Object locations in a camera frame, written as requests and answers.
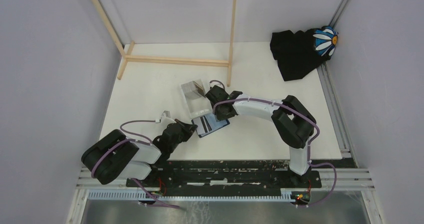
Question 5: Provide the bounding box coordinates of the wooden frame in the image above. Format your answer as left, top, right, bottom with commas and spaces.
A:
90, 0, 237, 87

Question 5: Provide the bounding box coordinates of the silver white credit card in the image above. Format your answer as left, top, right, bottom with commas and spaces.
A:
191, 113, 218, 138

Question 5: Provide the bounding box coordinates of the clear plastic card box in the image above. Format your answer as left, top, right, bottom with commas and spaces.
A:
179, 79, 212, 119

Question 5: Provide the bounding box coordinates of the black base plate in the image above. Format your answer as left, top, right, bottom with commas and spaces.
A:
92, 158, 359, 198

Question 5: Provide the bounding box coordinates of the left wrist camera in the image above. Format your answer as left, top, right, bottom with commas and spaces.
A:
154, 110, 176, 125

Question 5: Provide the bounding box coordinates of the blue leather card holder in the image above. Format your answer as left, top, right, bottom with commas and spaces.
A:
191, 113, 230, 138

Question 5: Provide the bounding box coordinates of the white slotted cable duct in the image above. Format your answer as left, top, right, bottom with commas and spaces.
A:
88, 186, 305, 203

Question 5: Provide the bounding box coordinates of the aluminium rail frame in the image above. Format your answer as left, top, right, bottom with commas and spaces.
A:
66, 0, 385, 224

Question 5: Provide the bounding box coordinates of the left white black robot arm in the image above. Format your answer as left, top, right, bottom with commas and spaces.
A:
81, 117, 198, 188

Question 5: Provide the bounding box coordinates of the silver credit card stack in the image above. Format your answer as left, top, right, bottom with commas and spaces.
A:
181, 81, 205, 100

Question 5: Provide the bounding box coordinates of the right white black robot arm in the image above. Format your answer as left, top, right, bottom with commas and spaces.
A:
205, 85, 320, 188

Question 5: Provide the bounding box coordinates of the black cloth with daisy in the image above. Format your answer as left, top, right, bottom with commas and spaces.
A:
269, 26, 339, 82

